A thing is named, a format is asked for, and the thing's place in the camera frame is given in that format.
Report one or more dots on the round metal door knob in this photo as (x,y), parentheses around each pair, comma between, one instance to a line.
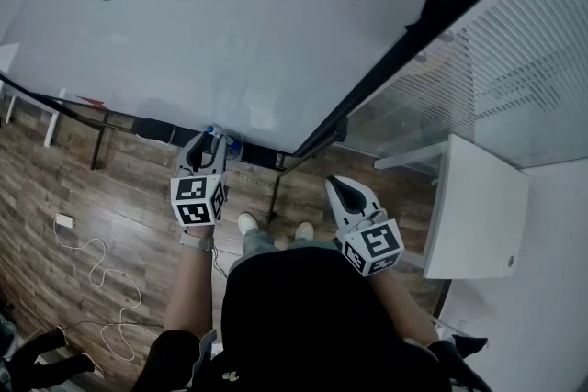
(448,36)
(420,57)

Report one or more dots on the white desk with legs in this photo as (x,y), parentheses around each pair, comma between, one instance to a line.
(9,59)

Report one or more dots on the glass door with blinds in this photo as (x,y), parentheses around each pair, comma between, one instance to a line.
(519,59)

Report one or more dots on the white desk with round grommet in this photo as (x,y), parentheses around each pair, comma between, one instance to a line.
(482,216)

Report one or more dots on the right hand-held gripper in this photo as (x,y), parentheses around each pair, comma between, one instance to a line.
(374,245)

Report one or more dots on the person's black shirt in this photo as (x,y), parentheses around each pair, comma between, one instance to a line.
(303,326)

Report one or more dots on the pale wristband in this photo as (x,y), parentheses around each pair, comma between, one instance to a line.
(197,242)

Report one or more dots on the person's white shoe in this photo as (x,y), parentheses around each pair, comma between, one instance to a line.
(304,230)
(248,222)

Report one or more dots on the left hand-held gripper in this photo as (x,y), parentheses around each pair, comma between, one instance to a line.
(197,202)

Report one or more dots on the clear marker holder cup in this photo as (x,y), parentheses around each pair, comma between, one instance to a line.
(238,156)

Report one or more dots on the blue-capped whiteboard marker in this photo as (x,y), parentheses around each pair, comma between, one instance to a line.
(212,131)

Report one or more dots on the black flat block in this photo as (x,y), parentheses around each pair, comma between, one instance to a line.
(262,156)

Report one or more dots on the person's right forearm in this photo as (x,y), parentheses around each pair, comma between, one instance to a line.
(402,312)

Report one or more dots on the white power adapter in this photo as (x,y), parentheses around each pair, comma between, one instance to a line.
(65,220)

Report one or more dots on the large whiteboard on stand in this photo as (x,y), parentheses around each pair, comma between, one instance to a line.
(390,59)

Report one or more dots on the person's right white shoe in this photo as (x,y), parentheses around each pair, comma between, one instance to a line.
(304,230)

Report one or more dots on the person's left white shoe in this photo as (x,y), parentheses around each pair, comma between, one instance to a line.
(248,222)

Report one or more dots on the person's grey trousers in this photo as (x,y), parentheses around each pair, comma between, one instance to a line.
(259,241)

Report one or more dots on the person's left forearm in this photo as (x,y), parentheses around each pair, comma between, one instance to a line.
(190,289)

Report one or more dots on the black whiteboard eraser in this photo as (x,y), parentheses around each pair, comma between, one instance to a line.
(154,131)

